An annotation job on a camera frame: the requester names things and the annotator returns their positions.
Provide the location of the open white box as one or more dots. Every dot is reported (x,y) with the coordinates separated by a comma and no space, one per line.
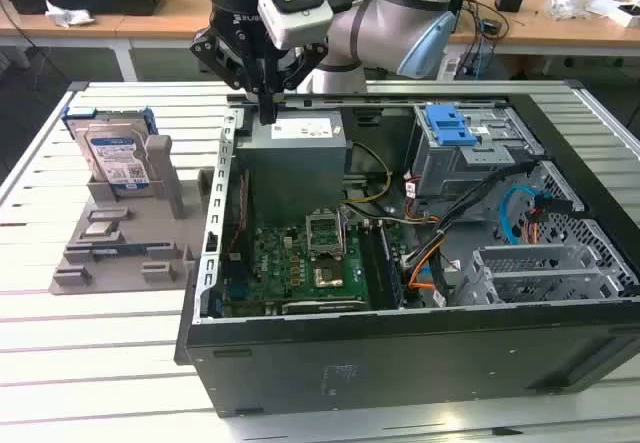
(617,13)

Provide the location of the grey power supply unit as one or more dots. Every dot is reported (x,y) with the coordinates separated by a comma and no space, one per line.
(295,173)

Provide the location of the wooden desk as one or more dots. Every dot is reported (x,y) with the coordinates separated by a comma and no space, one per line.
(165,13)

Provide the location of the black open PC case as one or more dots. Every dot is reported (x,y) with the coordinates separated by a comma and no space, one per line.
(400,363)

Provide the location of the crumpled white paper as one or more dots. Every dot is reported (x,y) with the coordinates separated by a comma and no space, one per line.
(67,15)

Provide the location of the black graphics card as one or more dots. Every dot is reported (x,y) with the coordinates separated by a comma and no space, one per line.
(325,306)

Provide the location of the perforated metal disk bay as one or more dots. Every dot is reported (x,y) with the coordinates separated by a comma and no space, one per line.
(530,258)

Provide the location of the blue disk carrier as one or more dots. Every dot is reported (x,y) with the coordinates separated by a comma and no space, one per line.
(450,130)

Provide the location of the silver CPU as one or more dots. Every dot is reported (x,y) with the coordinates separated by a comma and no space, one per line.
(100,229)

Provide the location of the CPU socket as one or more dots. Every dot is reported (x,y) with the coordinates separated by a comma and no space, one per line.
(328,275)

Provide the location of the green RAM stick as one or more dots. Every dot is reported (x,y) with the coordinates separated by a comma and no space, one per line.
(120,249)
(392,273)

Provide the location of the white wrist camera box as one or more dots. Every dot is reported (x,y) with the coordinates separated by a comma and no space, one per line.
(300,18)

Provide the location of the green motherboard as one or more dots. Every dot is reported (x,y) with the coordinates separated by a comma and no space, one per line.
(280,263)

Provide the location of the hard disk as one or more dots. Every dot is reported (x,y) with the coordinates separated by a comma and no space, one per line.
(117,155)

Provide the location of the metal disk bay cage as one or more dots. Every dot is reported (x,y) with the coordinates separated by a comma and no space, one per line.
(450,173)

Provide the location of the clear plastic bag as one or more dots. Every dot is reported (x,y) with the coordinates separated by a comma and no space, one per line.
(570,0)

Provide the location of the grey parts rack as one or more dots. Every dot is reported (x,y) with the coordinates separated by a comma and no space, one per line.
(125,273)

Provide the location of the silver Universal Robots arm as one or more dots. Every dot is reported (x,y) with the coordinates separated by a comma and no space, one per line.
(380,28)

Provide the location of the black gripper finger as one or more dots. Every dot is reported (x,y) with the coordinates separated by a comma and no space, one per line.
(305,65)
(225,60)

